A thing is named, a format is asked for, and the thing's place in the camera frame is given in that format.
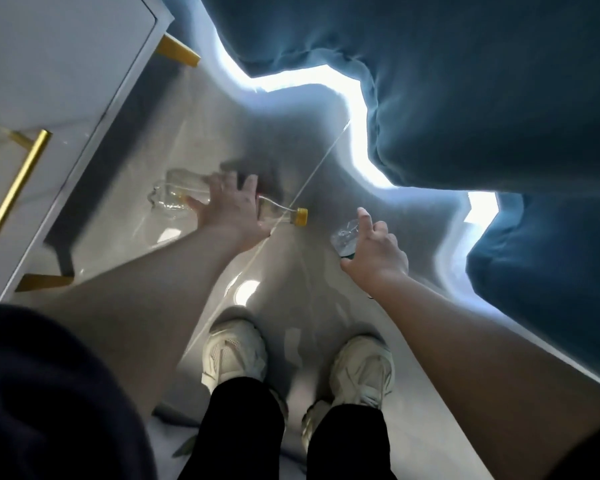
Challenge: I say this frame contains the black top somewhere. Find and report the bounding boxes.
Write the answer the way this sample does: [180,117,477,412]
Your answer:
[0,303,159,480]

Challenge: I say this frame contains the white cabinet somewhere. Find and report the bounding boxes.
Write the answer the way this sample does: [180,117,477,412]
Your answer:
[0,0,176,303]

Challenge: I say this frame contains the black trousers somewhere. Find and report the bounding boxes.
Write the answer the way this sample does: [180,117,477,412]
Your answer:
[177,377,399,480]

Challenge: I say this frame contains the person's white sneaker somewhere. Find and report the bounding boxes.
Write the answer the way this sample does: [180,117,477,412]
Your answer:
[201,319,269,394]
[300,336,396,448]

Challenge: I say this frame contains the person's left forearm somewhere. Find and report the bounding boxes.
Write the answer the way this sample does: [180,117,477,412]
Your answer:
[40,229,262,420]

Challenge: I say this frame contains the person's left hand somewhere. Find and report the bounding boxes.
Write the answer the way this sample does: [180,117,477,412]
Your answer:
[185,171,274,254]

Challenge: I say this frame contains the blue fabric curtain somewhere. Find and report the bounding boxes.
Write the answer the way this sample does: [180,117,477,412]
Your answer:
[199,0,600,390]

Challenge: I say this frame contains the person's right white sneaker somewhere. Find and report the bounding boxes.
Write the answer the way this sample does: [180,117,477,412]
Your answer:
[300,336,396,448]

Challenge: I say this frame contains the person's left white sneaker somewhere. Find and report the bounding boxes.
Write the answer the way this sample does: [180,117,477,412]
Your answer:
[201,319,269,394]

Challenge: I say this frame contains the clear bottle with yellow cap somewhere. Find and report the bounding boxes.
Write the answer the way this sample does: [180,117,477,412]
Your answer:
[149,168,309,228]

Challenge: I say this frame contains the person's right forearm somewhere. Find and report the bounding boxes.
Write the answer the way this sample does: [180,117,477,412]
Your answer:
[364,274,600,480]

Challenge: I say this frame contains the gold cabinet handle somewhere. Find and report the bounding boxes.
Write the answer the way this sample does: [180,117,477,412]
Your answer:
[0,129,53,258]

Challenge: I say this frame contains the gold cabinet leg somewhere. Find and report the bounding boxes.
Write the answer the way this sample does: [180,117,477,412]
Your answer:
[14,274,76,293]
[154,34,202,68]

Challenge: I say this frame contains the small clear plastic bottle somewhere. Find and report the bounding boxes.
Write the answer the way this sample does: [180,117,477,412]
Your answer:
[329,219,362,258]

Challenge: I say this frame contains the person's right hand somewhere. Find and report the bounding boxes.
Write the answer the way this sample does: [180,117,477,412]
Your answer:
[340,207,410,291]

